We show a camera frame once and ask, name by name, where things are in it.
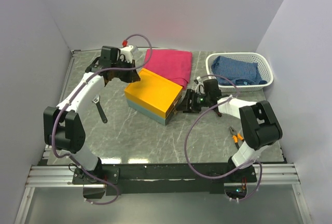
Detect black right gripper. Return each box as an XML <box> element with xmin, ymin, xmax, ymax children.
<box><xmin>176</xmin><ymin>88</ymin><xmax>211</xmax><ymax>114</ymax></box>

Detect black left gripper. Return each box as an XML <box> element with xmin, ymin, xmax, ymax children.
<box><xmin>112</xmin><ymin>58</ymin><xmax>141</xmax><ymax>83</ymax></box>

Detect orange drawer box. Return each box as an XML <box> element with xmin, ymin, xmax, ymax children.
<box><xmin>124</xmin><ymin>68</ymin><xmax>183</xmax><ymax>125</ymax></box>

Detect orange handled pliers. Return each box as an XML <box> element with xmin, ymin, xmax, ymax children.
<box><xmin>229</xmin><ymin>127</ymin><xmax>245</xmax><ymax>150</ymax></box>

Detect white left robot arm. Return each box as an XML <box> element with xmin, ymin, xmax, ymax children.
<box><xmin>43</xmin><ymin>44</ymin><xmax>141</xmax><ymax>184</ymax></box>

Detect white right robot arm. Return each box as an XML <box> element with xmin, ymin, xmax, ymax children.
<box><xmin>176</xmin><ymin>79</ymin><xmax>283</xmax><ymax>182</ymax></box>

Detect black adjustable wrench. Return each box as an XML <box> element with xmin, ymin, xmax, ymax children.
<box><xmin>92</xmin><ymin>94</ymin><xmax>108</xmax><ymax>123</ymax></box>

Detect pink folded cloth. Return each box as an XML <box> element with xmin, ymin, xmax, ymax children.
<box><xmin>144</xmin><ymin>49</ymin><xmax>192</xmax><ymax>90</ymax></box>

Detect blue checkered cloth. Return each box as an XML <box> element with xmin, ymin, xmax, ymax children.
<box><xmin>211</xmin><ymin>56</ymin><xmax>267</xmax><ymax>86</ymax></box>

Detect white plastic basket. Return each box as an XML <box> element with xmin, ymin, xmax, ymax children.
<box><xmin>205</xmin><ymin>52</ymin><xmax>273</xmax><ymax>92</ymax></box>

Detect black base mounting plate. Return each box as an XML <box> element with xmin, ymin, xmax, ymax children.
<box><xmin>72</xmin><ymin>163</ymin><xmax>258</xmax><ymax>199</ymax></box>

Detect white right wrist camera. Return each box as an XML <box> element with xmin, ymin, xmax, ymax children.
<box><xmin>194</xmin><ymin>76</ymin><xmax>205</xmax><ymax>94</ymax></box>

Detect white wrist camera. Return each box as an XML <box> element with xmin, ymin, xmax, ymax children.
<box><xmin>194</xmin><ymin>76</ymin><xmax>205</xmax><ymax>94</ymax></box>
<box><xmin>119</xmin><ymin>45</ymin><xmax>138</xmax><ymax>63</ymax></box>

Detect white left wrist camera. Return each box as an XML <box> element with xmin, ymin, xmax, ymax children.
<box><xmin>119</xmin><ymin>45</ymin><xmax>138</xmax><ymax>63</ymax></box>

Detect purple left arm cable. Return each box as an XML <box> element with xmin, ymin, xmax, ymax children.
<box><xmin>50</xmin><ymin>34</ymin><xmax>153</xmax><ymax>206</ymax></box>

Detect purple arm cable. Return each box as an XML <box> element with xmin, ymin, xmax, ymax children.
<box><xmin>186</xmin><ymin>74</ymin><xmax>263</xmax><ymax>201</ymax></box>
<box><xmin>50</xmin><ymin>34</ymin><xmax>153</xmax><ymax>206</ymax></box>

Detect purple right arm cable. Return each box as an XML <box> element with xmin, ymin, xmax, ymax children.
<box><xmin>186</xmin><ymin>74</ymin><xmax>263</xmax><ymax>201</ymax></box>

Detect aluminium rail frame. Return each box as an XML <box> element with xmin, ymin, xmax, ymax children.
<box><xmin>15</xmin><ymin>50</ymin><xmax>100</xmax><ymax>223</ymax></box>

